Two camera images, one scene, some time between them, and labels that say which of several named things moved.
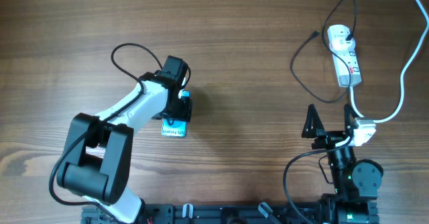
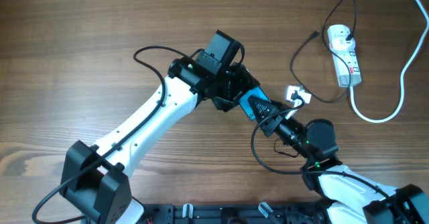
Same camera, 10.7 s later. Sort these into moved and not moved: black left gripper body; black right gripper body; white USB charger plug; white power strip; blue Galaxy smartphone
Moved: black right gripper body; black left gripper body; blue Galaxy smartphone
Not moved: white power strip; white USB charger plug
